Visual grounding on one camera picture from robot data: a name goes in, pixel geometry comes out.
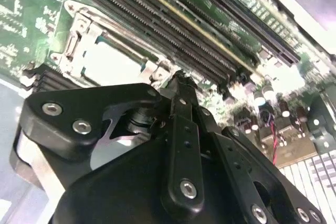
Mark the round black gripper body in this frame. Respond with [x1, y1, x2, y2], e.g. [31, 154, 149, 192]
[49, 132, 249, 224]

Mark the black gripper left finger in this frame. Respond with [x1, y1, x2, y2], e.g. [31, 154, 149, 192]
[19, 70, 206, 217]

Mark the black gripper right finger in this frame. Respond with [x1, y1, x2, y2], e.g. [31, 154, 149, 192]
[183, 71, 328, 224]

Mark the silver-topped CPU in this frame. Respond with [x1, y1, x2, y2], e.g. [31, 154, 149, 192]
[83, 40, 149, 86]

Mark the metal socket cover frame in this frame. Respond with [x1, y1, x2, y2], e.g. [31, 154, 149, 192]
[58, 16, 182, 88]

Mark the metal wire locking lever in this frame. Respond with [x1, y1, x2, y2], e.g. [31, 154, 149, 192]
[101, 30, 170, 65]

